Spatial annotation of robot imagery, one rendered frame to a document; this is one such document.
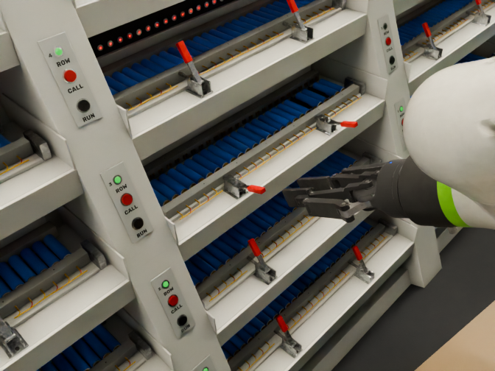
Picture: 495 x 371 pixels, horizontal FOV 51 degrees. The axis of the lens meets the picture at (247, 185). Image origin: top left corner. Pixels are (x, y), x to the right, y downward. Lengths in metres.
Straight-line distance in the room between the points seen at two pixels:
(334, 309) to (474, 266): 0.47
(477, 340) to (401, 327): 0.60
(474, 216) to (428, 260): 0.89
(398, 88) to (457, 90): 0.82
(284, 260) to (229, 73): 0.39
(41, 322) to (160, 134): 0.33
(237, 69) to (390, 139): 0.47
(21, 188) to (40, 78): 0.15
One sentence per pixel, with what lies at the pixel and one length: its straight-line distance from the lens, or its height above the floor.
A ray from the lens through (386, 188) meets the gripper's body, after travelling 0.65.
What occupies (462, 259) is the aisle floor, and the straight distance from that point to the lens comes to 1.57.
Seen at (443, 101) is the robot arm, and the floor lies 0.78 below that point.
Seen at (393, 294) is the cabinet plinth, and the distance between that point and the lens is 1.44.
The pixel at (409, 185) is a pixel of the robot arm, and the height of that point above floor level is 0.64.
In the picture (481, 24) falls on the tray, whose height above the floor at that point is 0.55.
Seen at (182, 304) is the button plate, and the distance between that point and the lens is 0.90.
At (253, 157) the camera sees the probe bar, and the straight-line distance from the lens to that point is 0.99.
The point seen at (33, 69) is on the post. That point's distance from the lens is 0.74.
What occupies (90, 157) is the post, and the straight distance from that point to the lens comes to 0.77.
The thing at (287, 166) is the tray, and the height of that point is 0.54.
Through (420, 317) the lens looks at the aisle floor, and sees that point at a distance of 1.40.
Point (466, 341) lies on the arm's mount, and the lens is 0.79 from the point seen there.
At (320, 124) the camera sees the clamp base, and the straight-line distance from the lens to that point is 1.09.
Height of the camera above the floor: 0.93
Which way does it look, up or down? 24 degrees down
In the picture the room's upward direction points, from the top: 19 degrees counter-clockwise
